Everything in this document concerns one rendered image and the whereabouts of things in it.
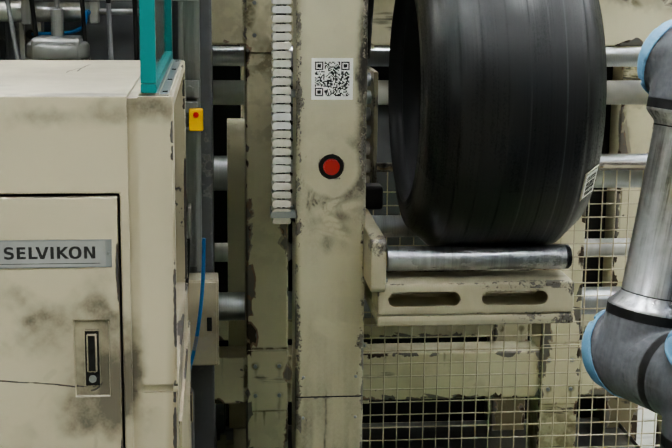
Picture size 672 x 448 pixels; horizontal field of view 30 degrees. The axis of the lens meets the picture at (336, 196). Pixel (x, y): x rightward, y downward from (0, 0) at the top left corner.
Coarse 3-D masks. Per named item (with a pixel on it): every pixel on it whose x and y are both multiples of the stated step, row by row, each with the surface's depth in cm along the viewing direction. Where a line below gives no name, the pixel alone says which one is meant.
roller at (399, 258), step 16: (400, 256) 225; (416, 256) 225; (432, 256) 225; (448, 256) 226; (464, 256) 226; (480, 256) 226; (496, 256) 226; (512, 256) 227; (528, 256) 227; (544, 256) 227; (560, 256) 227
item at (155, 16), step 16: (144, 0) 149; (160, 0) 178; (144, 16) 149; (160, 16) 177; (144, 32) 149; (160, 32) 177; (144, 48) 150; (160, 48) 176; (144, 64) 150; (160, 64) 176; (144, 80) 150; (160, 80) 161
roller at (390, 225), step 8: (376, 216) 253; (384, 216) 254; (392, 216) 254; (400, 216) 254; (384, 224) 252; (392, 224) 252; (400, 224) 253; (384, 232) 253; (392, 232) 253; (400, 232) 253; (408, 232) 253
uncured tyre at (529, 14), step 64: (448, 0) 211; (512, 0) 210; (576, 0) 211; (448, 64) 208; (512, 64) 207; (576, 64) 208; (448, 128) 209; (512, 128) 208; (576, 128) 209; (448, 192) 214; (512, 192) 214; (576, 192) 216
